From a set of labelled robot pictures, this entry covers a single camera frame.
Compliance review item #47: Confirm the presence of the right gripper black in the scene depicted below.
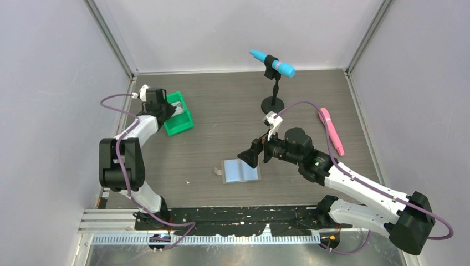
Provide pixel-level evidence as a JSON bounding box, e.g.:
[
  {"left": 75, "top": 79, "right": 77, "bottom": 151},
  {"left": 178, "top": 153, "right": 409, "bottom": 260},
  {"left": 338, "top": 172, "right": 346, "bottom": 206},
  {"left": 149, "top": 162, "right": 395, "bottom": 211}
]
[{"left": 238, "top": 126, "right": 302, "bottom": 169}]

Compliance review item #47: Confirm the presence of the grey leather card holder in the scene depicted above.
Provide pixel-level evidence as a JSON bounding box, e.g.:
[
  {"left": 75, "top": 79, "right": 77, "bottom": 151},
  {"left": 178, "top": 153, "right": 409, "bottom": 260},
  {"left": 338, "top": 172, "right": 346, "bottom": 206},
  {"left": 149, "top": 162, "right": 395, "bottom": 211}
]
[{"left": 214, "top": 159, "right": 262, "bottom": 184}]

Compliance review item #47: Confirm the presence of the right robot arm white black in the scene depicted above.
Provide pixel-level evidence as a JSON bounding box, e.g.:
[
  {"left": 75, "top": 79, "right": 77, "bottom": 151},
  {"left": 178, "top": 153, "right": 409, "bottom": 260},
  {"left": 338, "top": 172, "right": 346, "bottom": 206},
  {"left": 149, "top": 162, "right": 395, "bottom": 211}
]
[{"left": 237, "top": 127, "right": 436, "bottom": 255}]

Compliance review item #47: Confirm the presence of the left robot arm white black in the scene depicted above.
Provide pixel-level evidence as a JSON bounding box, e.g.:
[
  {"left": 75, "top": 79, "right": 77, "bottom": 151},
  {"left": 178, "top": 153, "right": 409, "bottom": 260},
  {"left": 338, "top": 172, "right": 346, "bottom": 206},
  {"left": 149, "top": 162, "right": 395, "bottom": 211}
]
[{"left": 99, "top": 99, "right": 176, "bottom": 229}]

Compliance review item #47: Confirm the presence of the silver VIP card stack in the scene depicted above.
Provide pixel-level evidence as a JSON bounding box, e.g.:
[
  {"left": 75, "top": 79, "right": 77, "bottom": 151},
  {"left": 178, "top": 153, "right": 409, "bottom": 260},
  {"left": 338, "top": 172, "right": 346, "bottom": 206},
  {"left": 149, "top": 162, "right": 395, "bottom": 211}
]
[{"left": 171, "top": 101, "right": 186, "bottom": 118}]

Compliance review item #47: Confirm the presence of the green plastic bin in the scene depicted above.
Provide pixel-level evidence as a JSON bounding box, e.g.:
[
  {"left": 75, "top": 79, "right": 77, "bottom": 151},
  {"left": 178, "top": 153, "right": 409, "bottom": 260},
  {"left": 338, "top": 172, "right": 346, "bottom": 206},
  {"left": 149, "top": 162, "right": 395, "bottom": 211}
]
[{"left": 164, "top": 91, "right": 195, "bottom": 136}]

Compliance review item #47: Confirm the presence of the black microphone stand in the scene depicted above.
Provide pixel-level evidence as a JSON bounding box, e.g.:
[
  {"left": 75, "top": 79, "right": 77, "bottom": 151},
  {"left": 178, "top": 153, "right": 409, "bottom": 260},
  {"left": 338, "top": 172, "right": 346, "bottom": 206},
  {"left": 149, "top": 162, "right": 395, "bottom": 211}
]
[{"left": 261, "top": 54, "right": 284, "bottom": 114}]

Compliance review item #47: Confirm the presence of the pink toy microphone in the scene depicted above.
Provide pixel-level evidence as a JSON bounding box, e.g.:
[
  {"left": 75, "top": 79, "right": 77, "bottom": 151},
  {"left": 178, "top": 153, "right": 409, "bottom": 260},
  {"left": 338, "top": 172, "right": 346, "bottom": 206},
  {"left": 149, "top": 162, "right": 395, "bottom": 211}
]
[{"left": 318, "top": 108, "right": 345, "bottom": 156}]

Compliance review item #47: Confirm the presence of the blue toy microphone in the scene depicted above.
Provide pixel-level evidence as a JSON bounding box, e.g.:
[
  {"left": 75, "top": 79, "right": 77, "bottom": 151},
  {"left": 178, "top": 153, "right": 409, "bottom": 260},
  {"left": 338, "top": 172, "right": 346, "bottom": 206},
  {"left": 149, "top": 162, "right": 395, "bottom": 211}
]
[{"left": 249, "top": 49, "right": 296, "bottom": 79}]

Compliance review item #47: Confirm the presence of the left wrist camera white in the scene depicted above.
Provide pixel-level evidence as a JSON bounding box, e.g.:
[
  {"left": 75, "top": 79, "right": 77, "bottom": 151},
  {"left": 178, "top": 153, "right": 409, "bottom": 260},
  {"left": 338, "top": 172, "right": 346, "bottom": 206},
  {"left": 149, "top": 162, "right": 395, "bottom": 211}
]
[{"left": 131, "top": 84, "right": 167, "bottom": 104}]

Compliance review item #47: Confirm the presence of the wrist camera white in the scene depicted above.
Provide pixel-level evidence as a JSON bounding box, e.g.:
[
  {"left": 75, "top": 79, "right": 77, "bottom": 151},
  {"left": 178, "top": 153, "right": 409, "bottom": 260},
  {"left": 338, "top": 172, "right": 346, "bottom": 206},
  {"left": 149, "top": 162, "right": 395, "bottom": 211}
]
[
  {"left": 263, "top": 111, "right": 283, "bottom": 141},
  {"left": 131, "top": 84, "right": 167, "bottom": 104}
]

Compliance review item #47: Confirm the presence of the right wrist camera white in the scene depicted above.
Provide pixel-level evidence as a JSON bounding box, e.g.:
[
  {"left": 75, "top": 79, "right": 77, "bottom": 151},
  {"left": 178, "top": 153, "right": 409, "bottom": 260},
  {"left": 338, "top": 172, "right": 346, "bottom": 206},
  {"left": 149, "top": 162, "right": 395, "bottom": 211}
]
[{"left": 263, "top": 111, "right": 283, "bottom": 141}]

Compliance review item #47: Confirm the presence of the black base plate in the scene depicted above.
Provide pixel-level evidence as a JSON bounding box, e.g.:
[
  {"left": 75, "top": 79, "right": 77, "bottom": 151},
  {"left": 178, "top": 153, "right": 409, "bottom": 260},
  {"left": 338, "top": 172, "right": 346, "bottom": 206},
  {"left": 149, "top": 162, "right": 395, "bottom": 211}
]
[{"left": 133, "top": 206, "right": 339, "bottom": 237}]

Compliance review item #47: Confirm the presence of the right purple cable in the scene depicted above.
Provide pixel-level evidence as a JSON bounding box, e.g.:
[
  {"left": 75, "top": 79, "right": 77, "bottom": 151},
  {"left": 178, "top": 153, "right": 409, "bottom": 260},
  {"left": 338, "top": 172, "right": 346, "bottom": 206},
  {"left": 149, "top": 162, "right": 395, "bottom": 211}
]
[{"left": 279, "top": 101, "right": 454, "bottom": 255}]

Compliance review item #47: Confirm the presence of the aluminium frame rail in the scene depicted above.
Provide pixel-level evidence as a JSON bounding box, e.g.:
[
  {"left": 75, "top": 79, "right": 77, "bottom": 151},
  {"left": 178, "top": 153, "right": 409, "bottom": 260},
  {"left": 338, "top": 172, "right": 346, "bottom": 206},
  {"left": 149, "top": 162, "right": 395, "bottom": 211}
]
[{"left": 77, "top": 205, "right": 412, "bottom": 247}]

